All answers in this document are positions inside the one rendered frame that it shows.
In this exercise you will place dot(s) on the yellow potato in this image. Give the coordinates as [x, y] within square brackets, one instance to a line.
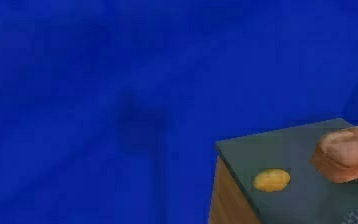
[271, 180]

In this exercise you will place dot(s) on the grey-topped wooden counter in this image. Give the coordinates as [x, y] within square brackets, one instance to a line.
[287, 206]

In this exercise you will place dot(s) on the brown bread loaf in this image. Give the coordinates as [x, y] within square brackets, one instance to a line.
[347, 155]

